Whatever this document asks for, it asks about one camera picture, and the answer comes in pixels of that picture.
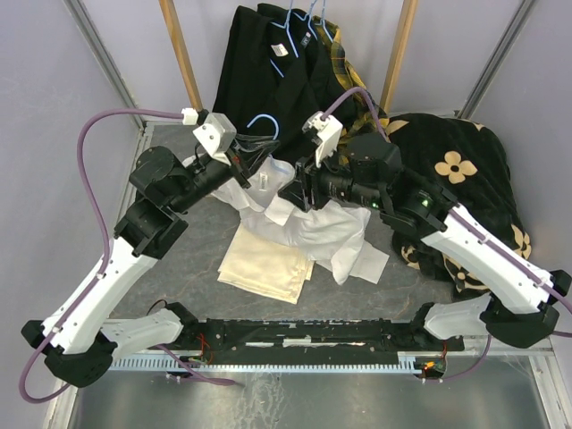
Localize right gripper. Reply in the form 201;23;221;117
277;141;386;215

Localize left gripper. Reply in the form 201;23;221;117
170;132;281;215

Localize blue wire hanger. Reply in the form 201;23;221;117
245;114;290;178

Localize white shirt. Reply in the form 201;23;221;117
211;157;389;285

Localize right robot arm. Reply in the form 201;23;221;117
278;132;571;349

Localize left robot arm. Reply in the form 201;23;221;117
21;135;280;388

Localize black hanging shirt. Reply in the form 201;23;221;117
214;5;345;164

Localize blue hanger in black shirt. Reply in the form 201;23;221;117
258;4;318;78

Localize blue hanger in plaid shirt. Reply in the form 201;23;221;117
313;0;333;43

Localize cream folded cloth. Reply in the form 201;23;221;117
217;225;314;305

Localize black floral blanket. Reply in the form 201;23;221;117
382;114;532;300

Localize wooden clothes rack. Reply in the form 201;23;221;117
158;0;418;113

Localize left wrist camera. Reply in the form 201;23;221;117
193;113;237;165

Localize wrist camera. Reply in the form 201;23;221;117
193;113;237;165
302;111;342;168

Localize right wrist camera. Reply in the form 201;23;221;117
302;111;342;168

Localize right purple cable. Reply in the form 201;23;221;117
324;86;390;139

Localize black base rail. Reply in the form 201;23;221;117
164;302;465;366

